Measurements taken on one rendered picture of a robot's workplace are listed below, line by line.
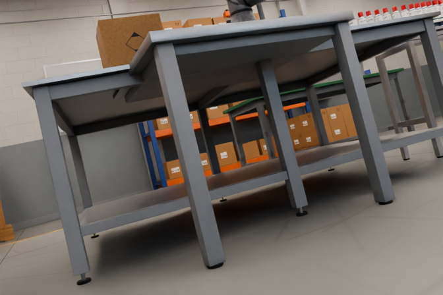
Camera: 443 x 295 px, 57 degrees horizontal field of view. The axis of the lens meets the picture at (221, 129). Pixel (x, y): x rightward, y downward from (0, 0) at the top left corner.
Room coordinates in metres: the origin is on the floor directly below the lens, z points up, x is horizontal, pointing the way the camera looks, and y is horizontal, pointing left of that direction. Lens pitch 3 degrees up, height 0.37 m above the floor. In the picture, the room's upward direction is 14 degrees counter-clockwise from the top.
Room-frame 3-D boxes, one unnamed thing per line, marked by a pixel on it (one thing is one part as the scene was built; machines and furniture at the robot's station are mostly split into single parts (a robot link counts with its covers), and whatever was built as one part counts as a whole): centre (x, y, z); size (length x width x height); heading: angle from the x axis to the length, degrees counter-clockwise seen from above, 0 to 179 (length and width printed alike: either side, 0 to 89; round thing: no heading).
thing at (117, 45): (2.07, 0.34, 0.99); 0.30 x 0.24 x 0.27; 111
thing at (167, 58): (1.95, -0.08, 0.39); 0.86 x 0.83 x 0.79; 114
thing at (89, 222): (2.61, -0.07, 0.40); 2.04 x 1.44 x 0.81; 106
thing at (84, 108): (2.61, -0.07, 0.82); 2.10 x 1.50 x 0.02; 106
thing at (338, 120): (6.77, -1.52, 0.32); 1.20 x 0.83 x 0.64; 23
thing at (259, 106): (4.45, -1.08, 0.40); 1.90 x 0.75 x 0.80; 114
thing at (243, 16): (2.03, -0.24, 0.98); 0.15 x 0.15 x 0.10
